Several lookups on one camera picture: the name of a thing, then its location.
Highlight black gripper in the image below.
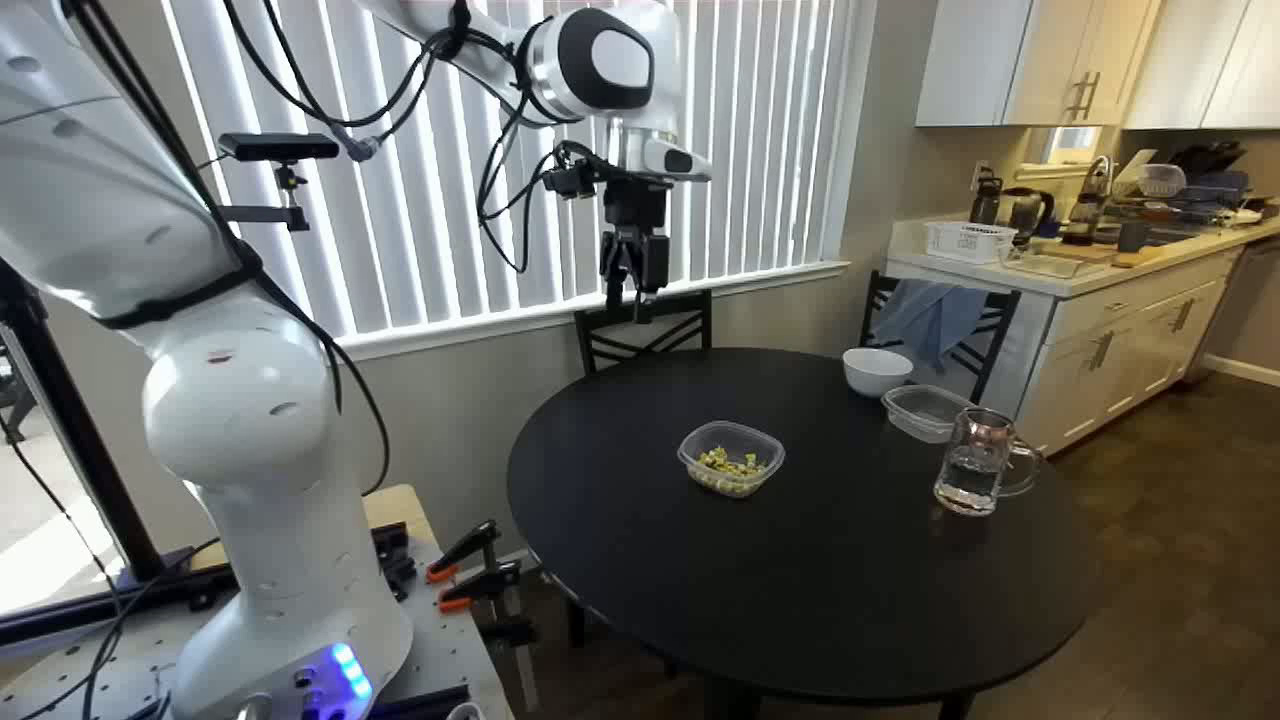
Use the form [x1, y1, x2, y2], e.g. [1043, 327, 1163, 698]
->
[596, 175, 675, 322]

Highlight clear container with food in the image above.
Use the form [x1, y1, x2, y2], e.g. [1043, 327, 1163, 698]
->
[673, 416, 792, 502]

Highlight robot base workbench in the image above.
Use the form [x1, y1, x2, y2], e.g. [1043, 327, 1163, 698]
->
[0, 479, 522, 720]

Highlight white ceramic bowl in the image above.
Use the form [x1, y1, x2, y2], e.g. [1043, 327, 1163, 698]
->
[839, 343, 920, 401]

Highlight black chair without cloth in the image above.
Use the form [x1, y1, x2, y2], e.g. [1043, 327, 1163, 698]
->
[571, 287, 718, 378]

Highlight white vertical window blinds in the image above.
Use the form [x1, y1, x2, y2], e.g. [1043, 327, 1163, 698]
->
[156, 0, 881, 339]

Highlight blue cloth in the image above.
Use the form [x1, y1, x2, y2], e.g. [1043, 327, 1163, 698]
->
[872, 274, 994, 376]

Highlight black orange clamp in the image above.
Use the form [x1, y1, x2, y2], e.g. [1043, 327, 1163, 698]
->
[438, 556, 531, 621]
[426, 517, 504, 588]

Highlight empty clear plastic container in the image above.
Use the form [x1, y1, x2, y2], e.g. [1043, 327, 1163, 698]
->
[881, 378, 976, 447]

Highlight round black table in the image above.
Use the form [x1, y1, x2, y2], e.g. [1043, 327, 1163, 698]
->
[504, 343, 1105, 720]

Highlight black chair with blue cloth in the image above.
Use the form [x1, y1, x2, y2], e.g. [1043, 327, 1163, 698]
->
[857, 266, 1025, 407]

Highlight clear glass pitcher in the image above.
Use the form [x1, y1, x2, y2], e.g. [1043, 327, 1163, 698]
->
[927, 403, 1051, 522]

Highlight black coffee maker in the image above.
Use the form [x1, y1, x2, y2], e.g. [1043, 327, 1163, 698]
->
[967, 159, 1062, 252]

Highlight white upper cabinets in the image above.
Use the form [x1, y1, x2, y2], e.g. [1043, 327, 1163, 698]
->
[912, 0, 1280, 135]

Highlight white kitchen counter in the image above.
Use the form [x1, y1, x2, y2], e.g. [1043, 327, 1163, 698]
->
[886, 208, 1280, 461]

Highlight black metal stand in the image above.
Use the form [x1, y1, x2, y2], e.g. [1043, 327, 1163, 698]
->
[0, 255, 246, 644]

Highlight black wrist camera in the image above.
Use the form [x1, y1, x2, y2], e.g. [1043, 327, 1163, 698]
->
[541, 135, 718, 200]

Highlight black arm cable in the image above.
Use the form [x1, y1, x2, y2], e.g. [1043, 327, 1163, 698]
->
[222, 0, 633, 280]

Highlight black camera on mount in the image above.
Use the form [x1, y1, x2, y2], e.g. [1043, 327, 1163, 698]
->
[215, 129, 345, 239]

